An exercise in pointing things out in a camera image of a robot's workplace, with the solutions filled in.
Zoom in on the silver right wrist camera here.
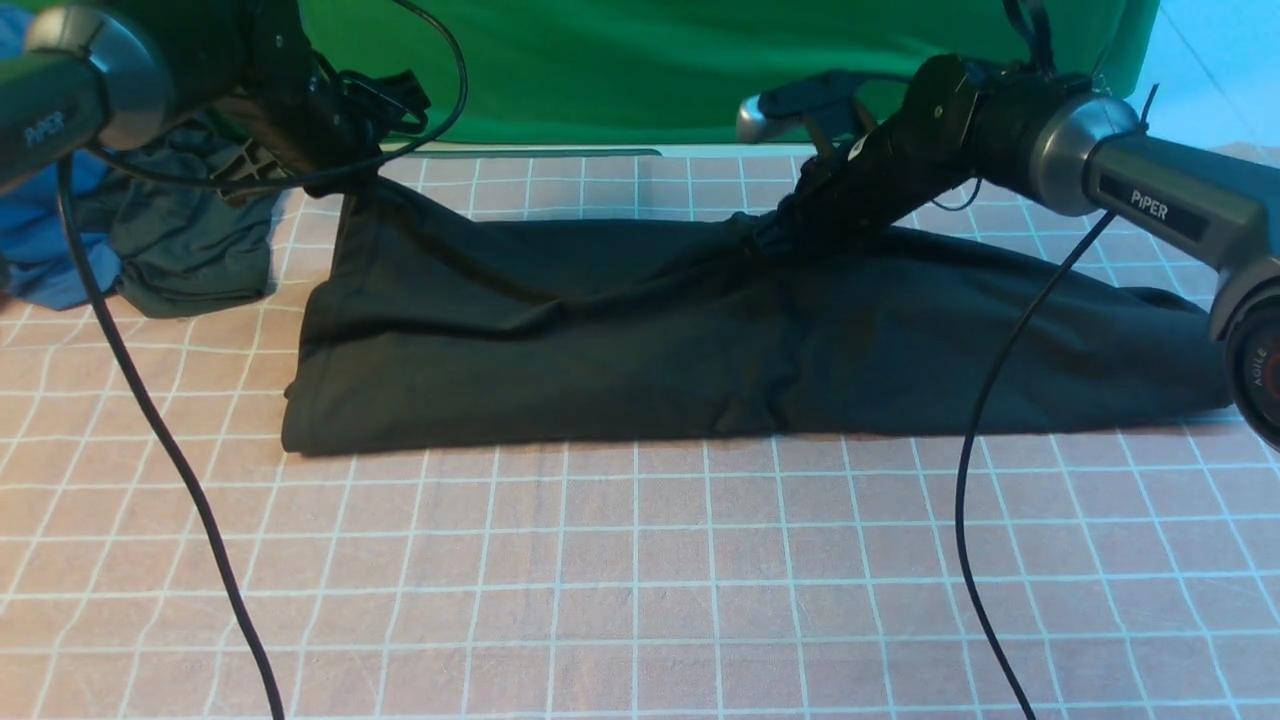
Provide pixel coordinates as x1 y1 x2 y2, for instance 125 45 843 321
736 70 881 143

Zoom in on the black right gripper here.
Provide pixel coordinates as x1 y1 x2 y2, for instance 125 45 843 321
771 55 1001 251

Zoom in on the gray long-sleeved shirt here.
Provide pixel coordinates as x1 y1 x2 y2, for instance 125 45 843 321
280 176 1233 457

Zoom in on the dark gray crumpled garment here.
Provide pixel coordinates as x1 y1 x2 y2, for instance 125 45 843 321
72 152 282 319

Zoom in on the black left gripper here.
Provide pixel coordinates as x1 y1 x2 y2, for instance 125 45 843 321
207 1 431 196

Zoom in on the black right camera cable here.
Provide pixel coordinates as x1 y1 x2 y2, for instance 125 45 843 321
931 0 1161 720

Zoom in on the green backdrop cloth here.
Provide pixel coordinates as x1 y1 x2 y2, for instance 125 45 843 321
300 1 1160 146

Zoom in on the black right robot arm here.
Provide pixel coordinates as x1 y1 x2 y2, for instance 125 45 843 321
774 54 1277 446

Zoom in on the black left camera cable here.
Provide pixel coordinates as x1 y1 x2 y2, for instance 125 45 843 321
58 0 471 720

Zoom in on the blue crumpled garment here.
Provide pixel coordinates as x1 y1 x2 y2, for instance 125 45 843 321
1 5 122 311

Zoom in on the black camera cable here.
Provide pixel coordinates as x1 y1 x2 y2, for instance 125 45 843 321
58 0 471 720
931 0 1161 720

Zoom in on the pink grid tablecloth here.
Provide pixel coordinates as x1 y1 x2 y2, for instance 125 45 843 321
1 196 1279 719

